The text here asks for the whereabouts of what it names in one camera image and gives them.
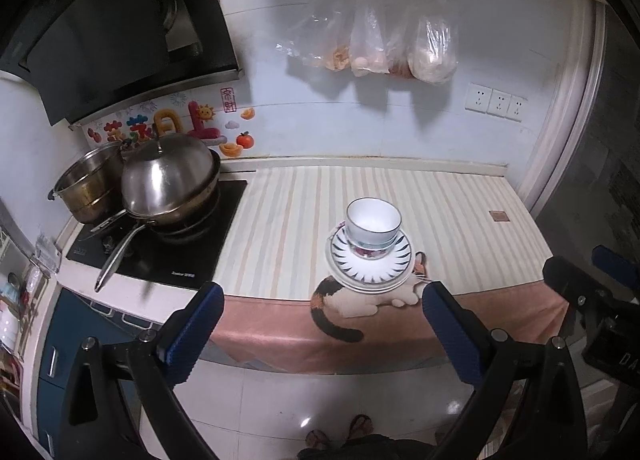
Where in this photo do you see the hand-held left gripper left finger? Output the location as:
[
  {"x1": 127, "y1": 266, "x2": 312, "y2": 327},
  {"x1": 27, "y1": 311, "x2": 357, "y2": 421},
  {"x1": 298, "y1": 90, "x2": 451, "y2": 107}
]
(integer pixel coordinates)
[{"x1": 50, "y1": 281, "x2": 226, "y2": 460}]

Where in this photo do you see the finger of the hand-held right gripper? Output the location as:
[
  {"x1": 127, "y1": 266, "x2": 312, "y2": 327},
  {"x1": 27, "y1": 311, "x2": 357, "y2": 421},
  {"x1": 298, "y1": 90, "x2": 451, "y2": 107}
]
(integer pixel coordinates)
[
  {"x1": 592, "y1": 245, "x2": 640, "y2": 291},
  {"x1": 543, "y1": 255, "x2": 609, "y2": 314}
]

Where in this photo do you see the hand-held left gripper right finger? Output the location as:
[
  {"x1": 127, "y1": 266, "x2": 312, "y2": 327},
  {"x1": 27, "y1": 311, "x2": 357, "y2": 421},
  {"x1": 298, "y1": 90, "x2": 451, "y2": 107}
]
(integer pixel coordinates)
[{"x1": 421, "y1": 281, "x2": 596, "y2": 460}]

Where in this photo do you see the large white plate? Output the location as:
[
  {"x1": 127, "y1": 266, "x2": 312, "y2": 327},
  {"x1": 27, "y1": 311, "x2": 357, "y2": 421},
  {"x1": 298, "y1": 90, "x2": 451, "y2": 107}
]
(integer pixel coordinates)
[
  {"x1": 327, "y1": 260, "x2": 414, "y2": 295},
  {"x1": 325, "y1": 239, "x2": 416, "y2": 289}
]

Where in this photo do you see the small shallow dish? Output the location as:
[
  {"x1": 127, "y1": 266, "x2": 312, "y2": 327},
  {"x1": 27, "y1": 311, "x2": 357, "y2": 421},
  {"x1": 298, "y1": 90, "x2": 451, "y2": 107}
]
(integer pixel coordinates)
[{"x1": 347, "y1": 233, "x2": 402, "y2": 260}]

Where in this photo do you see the blue leaf pattern plate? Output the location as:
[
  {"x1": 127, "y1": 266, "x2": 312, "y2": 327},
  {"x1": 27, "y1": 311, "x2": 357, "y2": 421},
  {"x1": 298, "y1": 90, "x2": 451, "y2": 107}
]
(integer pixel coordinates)
[{"x1": 327, "y1": 222, "x2": 416, "y2": 284}]

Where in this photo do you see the white bowl with blue pattern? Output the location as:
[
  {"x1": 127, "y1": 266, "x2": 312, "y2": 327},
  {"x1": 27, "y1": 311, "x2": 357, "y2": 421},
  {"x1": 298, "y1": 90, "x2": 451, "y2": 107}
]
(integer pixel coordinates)
[{"x1": 345, "y1": 197, "x2": 404, "y2": 249}]

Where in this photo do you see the black stove top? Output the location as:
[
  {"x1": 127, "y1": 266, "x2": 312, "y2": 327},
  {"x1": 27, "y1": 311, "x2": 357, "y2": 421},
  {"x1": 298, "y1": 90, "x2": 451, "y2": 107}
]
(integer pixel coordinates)
[{"x1": 65, "y1": 179, "x2": 249, "y2": 282}]

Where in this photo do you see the striped tablecloth with cat print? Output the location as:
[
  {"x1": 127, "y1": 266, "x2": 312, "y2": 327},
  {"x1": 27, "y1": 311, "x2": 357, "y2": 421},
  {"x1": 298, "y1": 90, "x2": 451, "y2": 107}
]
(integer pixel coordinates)
[{"x1": 206, "y1": 165, "x2": 572, "y2": 377}]

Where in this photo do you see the steel wok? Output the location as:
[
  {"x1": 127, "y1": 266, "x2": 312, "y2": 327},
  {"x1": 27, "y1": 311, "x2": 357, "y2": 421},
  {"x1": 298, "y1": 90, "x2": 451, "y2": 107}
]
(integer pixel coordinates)
[{"x1": 91, "y1": 153, "x2": 224, "y2": 292}]

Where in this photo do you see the brown sandal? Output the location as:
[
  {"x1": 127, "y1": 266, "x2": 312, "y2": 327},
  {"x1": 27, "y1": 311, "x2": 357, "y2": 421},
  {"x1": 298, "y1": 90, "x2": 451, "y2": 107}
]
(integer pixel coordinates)
[
  {"x1": 304, "y1": 429, "x2": 332, "y2": 452},
  {"x1": 347, "y1": 414, "x2": 373, "y2": 441}
]

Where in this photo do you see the blue cabinet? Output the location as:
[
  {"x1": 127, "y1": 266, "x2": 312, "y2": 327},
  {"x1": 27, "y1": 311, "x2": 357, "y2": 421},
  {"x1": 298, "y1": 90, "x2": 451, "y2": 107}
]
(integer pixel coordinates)
[{"x1": 34, "y1": 287, "x2": 167, "y2": 459}]

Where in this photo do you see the person's dark clothing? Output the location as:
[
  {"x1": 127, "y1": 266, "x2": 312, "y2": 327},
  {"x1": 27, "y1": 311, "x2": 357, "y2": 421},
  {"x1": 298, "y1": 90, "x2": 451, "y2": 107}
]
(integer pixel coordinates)
[{"x1": 297, "y1": 432, "x2": 437, "y2": 460}]

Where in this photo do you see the steel wok lid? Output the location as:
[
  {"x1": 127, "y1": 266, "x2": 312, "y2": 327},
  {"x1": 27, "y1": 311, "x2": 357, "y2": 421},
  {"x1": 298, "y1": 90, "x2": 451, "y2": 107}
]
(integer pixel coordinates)
[{"x1": 121, "y1": 123, "x2": 221, "y2": 217}]

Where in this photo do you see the cluttered storage rack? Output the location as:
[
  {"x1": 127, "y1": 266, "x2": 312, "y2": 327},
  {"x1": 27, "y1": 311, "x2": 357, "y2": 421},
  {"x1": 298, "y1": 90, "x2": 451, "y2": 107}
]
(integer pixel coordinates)
[{"x1": 0, "y1": 205, "x2": 64, "y2": 422}]

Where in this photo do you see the steel stock pot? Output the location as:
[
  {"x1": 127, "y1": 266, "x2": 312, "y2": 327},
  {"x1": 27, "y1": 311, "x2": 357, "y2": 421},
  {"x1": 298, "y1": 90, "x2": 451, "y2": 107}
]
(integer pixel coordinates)
[{"x1": 48, "y1": 141, "x2": 127, "y2": 225}]

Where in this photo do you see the clear plastic bag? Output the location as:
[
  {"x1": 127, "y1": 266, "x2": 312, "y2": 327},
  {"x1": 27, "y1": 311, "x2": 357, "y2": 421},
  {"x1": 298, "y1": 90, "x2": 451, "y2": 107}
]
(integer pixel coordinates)
[
  {"x1": 276, "y1": 0, "x2": 362, "y2": 73},
  {"x1": 385, "y1": 24, "x2": 417, "y2": 80},
  {"x1": 405, "y1": 0, "x2": 460, "y2": 86},
  {"x1": 349, "y1": 0, "x2": 392, "y2": 78}
]

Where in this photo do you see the black range hood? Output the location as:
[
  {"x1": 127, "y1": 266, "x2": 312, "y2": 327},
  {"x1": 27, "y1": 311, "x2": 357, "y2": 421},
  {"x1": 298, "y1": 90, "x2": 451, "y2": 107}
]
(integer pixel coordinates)
[{"x1": 0, "y1": 0, "x2": 247, "y2": 127}]

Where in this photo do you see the white door frame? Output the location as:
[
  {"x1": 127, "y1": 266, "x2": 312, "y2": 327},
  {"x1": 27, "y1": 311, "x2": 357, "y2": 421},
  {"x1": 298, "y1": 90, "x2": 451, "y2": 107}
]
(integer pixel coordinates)
[{"x1": 519, "y1": 0, "x2": 609, "y2": 213}]

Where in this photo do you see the white wall socket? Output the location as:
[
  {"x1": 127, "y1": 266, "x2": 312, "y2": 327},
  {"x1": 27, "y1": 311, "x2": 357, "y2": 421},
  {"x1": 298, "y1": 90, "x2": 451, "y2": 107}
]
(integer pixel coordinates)
[
  {"x1": 487, "y1": 88, "x2": 512, "y2": 117},
  {"x1": 464, "y1": 82, "x2": 494, "y2": 114},
  {"x1": 505, "y1": 94, "x2": 529, "y2": 122}
]

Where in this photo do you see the colourful wall sticker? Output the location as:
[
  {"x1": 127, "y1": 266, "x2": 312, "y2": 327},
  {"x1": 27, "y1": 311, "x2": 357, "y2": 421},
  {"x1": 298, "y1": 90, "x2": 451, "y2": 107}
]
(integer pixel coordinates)
[{"x1": 82, "y1": 85, "x2": 257, "y2": 162}]

